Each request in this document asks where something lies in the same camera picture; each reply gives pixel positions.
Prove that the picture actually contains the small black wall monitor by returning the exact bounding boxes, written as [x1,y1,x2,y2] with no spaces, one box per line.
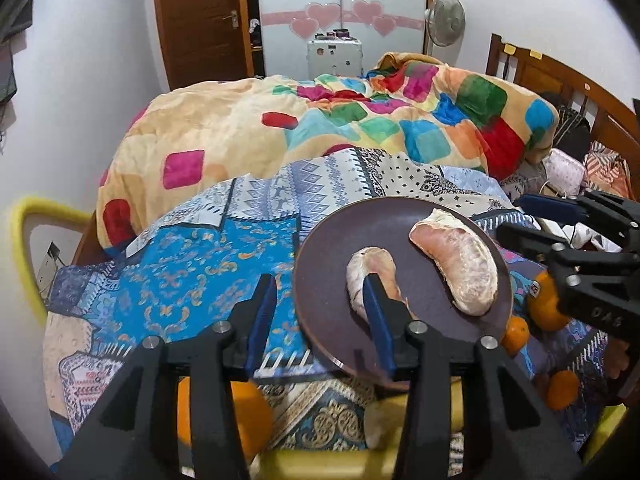
[0,42,18,106]

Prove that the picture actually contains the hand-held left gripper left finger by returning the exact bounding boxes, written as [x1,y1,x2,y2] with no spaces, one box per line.
[55,274,278,480]

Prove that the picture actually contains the peeled pomelo segment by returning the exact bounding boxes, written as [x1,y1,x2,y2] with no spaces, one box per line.
[346,246,418,321]
[409,208,499,317]

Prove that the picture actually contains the yellow sugarcane piece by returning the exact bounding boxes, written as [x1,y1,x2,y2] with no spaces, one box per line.
[364,392,466,451]
[257,447,401,480]

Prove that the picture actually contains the large orange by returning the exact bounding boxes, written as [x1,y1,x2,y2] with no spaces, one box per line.
[176,376,273,466]

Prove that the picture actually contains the striped cloth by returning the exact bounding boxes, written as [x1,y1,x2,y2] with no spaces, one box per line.
[582,142,633,198]

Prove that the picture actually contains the dark round plate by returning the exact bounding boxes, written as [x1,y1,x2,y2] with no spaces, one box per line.
[292,197,515,392]

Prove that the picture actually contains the small orange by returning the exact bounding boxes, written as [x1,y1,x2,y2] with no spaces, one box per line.
[545,370,581,411]
[501,316,531,357]

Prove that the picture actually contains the orange with sticker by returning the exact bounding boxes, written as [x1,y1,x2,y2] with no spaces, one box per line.
[527,270,571,332]

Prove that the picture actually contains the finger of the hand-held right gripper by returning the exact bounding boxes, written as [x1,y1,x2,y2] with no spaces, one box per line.
[496,221,640,327]
[514,189,640,253]

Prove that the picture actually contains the pink bag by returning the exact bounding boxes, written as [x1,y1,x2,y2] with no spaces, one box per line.
[542,149,586,196]

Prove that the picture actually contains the blue patterned cloth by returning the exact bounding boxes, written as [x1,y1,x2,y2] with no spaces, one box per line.
[42,152,621,471]

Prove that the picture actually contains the standing fan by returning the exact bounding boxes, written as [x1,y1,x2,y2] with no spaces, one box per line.
[422,0,467,58]

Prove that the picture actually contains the black bag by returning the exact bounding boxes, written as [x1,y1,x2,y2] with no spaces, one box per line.
[540,91,593,163]

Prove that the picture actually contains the colourful checked blanket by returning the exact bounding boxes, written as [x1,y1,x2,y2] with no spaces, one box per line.
[95,52,561,261]

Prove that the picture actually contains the wooden bed headboard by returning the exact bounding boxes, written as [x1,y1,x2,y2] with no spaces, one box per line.
[486,33,640,201]

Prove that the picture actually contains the brown wooden door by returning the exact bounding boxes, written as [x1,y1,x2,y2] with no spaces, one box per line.
[152,0,256,91]

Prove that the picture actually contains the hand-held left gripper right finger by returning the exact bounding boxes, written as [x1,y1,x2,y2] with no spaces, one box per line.
[361,275,588,480]

